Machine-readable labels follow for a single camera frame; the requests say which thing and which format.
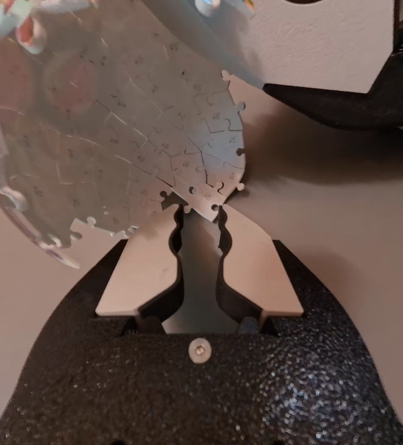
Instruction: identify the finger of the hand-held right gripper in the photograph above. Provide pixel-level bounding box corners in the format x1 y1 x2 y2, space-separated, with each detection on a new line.
236 0 396 94

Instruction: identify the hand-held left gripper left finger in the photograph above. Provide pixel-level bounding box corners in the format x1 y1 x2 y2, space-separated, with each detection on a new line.
95 204 185 321

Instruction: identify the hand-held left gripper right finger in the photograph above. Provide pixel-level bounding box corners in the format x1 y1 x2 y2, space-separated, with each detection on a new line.
216 204 305 328

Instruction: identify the partly built puzzle ball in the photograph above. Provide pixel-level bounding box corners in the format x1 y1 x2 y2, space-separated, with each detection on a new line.
0 0 256 270

